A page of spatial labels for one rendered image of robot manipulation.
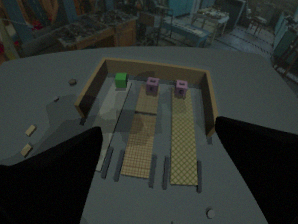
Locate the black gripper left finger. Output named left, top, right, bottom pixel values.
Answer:
left=0, top=125, right=104, bottom=224

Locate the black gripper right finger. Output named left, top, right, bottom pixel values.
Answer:
left=214, top=117, right=298, bottom=224

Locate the yellow checkered strip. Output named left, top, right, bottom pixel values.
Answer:
left=169, top=120, right=198, bottom=185

